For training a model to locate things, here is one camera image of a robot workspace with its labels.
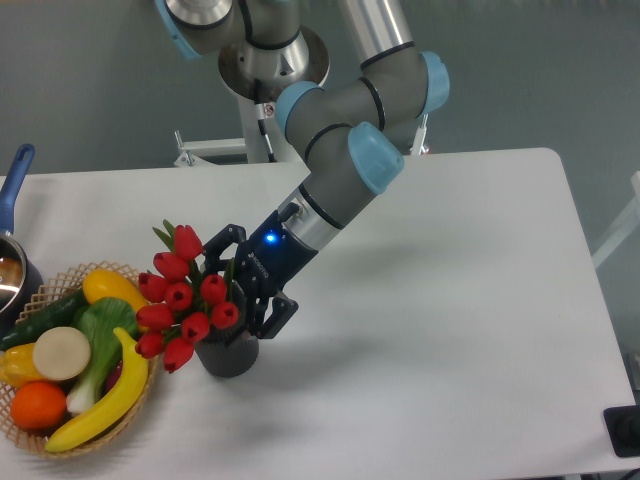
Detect beige round wooden disc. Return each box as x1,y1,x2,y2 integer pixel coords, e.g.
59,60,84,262
32,327,91,381

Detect black device at table edge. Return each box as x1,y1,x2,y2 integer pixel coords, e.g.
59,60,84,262
603,405,639,458

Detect yellow banana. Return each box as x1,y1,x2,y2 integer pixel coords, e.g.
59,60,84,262
44,327,149,454

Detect white frame at right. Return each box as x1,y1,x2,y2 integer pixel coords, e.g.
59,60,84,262
591,172,639,269

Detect red tulip bouquet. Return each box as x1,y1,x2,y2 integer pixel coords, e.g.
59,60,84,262
136,220,240,373

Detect green cucumber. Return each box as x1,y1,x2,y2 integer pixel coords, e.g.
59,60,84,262
1,290,88,351

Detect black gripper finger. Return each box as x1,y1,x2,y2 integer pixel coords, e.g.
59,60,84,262
201,224,248,275
227,291,299,347

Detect blue handled saucepan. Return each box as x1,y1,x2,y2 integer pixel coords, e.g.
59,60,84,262
1,144,43,336

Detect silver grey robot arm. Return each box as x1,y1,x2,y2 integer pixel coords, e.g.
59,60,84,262
156,1,449,341

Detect yellow bell pepper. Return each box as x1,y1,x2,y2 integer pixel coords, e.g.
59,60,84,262
1,343,47,389

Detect orange fruit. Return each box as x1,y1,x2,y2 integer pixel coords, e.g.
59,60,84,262
10,381,66,430

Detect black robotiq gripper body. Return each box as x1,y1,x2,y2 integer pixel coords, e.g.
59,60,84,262
230,210,318,299

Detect woven wicker basket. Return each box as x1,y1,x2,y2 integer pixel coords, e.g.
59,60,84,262
1,261,159,460

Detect dark grey ribbed vase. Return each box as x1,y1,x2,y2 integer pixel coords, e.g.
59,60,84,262
193,283,261,379

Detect green bok choy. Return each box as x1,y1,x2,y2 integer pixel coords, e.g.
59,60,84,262
67,297,137,416

